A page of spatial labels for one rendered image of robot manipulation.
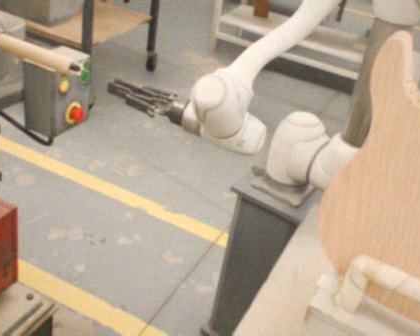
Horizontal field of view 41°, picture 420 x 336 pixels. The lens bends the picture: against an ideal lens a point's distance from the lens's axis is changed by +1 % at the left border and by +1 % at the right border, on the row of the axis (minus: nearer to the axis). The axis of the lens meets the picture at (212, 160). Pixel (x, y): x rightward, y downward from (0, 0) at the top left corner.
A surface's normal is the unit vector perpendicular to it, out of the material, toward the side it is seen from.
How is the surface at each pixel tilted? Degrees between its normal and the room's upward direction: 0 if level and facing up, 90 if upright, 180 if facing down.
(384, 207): 90
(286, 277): 0
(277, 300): 0
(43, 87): 90
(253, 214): 90
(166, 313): 0
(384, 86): 90
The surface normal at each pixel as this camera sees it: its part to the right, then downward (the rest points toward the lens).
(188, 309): 0.16, -0.85
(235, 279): -0.55, 0.36
